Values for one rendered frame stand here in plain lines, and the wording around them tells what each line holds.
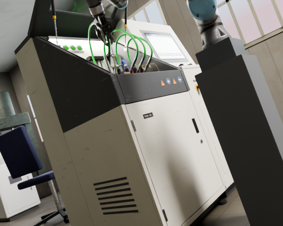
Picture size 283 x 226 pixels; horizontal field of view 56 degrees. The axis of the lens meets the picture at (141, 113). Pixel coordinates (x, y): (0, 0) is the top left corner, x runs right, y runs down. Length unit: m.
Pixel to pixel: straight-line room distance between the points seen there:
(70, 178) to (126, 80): 0.79
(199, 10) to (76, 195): 1.33
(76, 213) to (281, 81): 2.77
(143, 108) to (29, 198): 3.84
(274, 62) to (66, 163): 2.74
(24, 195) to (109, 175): 3.56
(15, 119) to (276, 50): 5.33
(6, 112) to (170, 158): 5.46
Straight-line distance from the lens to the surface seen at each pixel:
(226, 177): 1.98
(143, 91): 1.49
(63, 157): 1.85
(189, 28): 4.05
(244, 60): 1.25
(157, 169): 1.40
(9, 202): 4.92
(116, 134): 1.40
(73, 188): 1.86
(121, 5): 1.59
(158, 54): 2.25
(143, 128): 1.39
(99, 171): 1.59
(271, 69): 3.65
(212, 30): 1.36
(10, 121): 6.58
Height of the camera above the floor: 0.62
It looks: 4 degrees up
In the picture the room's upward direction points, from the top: 20 degrees counter-clockwise
